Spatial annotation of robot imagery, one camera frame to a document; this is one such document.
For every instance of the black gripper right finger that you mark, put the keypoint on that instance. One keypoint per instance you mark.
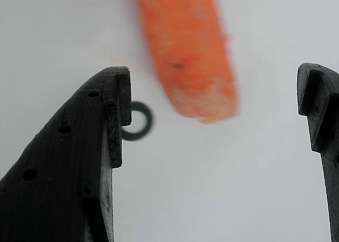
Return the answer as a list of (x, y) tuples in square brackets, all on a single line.
[(328, 107)]

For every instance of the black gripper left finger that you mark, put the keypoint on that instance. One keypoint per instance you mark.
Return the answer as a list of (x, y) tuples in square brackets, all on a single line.
[(66, 160)]

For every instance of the orange carrot piece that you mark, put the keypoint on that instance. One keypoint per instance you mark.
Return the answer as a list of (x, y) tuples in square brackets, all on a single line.
[(185, 54)]

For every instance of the large white paper sheet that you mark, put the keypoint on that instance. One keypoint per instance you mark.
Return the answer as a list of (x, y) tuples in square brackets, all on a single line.
[(238, 186)]

